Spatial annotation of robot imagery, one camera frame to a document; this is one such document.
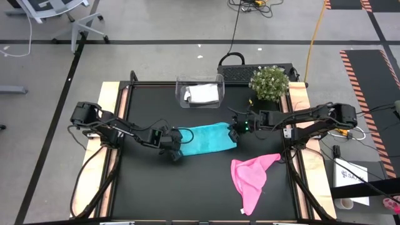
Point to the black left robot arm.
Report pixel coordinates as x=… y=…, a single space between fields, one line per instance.
x=125 y=132

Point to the pink microfiber towel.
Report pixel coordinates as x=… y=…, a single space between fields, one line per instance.
x=250 y=178

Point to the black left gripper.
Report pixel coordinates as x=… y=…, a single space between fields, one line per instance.
x=172 y=142

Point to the black mat orange striped edge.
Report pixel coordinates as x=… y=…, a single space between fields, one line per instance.
x=365 y=93
x=343 y=3

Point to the small black device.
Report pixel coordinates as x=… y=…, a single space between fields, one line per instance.
x=336 y=151

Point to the white printed booklet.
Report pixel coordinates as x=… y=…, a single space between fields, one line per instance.
x=347 y=175

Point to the pink patterned object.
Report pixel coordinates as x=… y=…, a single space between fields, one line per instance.
x=390 y=204

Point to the small green potted plant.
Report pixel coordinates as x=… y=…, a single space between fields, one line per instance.
x=268 y=84

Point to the grey office chair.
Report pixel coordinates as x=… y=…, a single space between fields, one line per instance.
x=75 y=34

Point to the wooden table side board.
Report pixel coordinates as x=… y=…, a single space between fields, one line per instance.
x=107 y=93
x=298 y=93

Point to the black perforated computer case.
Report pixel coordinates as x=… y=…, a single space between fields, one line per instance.
x=240 y=73

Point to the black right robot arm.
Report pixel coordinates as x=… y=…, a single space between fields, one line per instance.
x=306 y=117

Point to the grey metal bar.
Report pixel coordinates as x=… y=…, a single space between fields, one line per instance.
x=12 y=90

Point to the beige tape roll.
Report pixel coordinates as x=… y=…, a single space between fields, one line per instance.
x=337 y=202

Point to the black table frame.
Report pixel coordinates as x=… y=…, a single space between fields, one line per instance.
x=150 y=83

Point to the black beam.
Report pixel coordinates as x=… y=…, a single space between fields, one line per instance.
x=365 y=188

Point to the teal microfiber towel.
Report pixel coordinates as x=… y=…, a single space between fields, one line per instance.
x=206 y=139

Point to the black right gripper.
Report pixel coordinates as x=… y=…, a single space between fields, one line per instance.
x=247 y=123

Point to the clear plastic bin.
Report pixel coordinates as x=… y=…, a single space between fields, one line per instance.
x=179 y=93

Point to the grey waffle microfiber towel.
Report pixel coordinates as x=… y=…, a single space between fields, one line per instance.
x=204 y=93

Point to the yellow power plug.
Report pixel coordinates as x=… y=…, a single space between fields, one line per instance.
x=343 y=132

